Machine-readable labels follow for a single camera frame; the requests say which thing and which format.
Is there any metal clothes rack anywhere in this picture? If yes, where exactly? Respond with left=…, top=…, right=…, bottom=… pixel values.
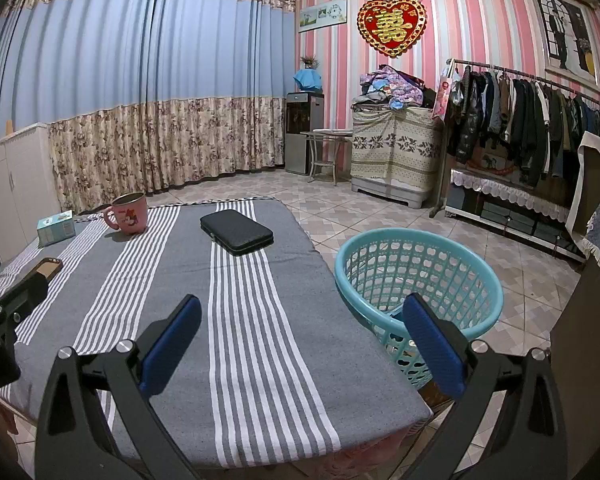
left=429, top=58, right=600, bottom=218

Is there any pile of clothes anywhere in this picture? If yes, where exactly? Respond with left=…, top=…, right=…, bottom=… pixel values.
left=352, top=65, right=438, bottom=111

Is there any pink mug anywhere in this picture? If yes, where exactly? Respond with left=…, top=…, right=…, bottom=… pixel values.
left=103, top=192, right=149, bottom=235

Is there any wall picture with clock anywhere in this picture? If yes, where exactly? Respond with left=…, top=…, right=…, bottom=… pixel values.
left=298, top=0, right=348, bottom=33

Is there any small metal table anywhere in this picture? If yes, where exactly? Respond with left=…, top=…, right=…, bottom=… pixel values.
left=300, top=129, right=355, bottom=185

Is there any cloth covered cabinet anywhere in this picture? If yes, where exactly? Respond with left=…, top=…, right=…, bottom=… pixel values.
left=350, top=106, right=443, bottom=209

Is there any brown wooden cabinet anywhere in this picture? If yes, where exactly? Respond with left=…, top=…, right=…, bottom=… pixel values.
left=550, top=255, right=600, bottom=480

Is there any white cabinet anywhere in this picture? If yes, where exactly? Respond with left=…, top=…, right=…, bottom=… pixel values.
left=0, top=122, right=63, bottom=261

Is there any low cabinet with lace cloth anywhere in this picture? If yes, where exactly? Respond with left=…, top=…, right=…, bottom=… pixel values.
left=445, top=167, right=588, bottom=261

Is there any black zip case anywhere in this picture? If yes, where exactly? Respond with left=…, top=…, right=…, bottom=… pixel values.
left=200, top=210, right=275, bottom=257

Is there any row of hanging clothes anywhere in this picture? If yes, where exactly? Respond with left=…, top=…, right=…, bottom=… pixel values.
left=450, top=67, right=600, bottom=188

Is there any pink gift bag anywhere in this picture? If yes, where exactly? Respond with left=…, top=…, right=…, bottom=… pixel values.
left=431, top=67, right=453, bottom=123

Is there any teal plastic basket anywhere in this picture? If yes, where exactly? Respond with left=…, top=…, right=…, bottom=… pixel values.
left=335, top=227, right=505, bottom=391

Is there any brown phone case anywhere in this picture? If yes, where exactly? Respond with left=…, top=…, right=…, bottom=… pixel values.
left=32, top=257, right=64, bottom=279

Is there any blue and floral curtain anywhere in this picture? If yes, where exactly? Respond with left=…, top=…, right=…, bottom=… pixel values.
left=0, top=0, right=297, bottom=213

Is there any grey water dispenser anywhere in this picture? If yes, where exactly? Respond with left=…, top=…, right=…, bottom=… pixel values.
left=285, top=91, right=326, bottom=176

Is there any teal tissue box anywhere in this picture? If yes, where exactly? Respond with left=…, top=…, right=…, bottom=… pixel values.
left=36, top=210, right=77, bottom=247

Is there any grey striped tablecloth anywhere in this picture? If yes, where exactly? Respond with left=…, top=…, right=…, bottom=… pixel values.
left=0, top=197, right=433, bottom=468

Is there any red heart wall decoration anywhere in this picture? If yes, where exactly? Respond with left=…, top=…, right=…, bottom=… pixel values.
left=356, top=0, right=427, bottom=59

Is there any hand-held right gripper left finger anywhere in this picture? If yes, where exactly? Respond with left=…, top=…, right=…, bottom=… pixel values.
left=34, top=294, right=203, bottom=480

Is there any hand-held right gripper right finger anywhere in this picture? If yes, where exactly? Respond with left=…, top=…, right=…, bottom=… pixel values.
left=401, top=292, right=568, bottom=480

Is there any television with beige cover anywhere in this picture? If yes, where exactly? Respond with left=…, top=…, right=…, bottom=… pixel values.
left=565, top=130, right=600, bottom=261

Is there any framed wall poster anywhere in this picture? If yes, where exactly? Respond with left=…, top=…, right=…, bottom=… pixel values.
left=530, top=0, right=600, bottom=93

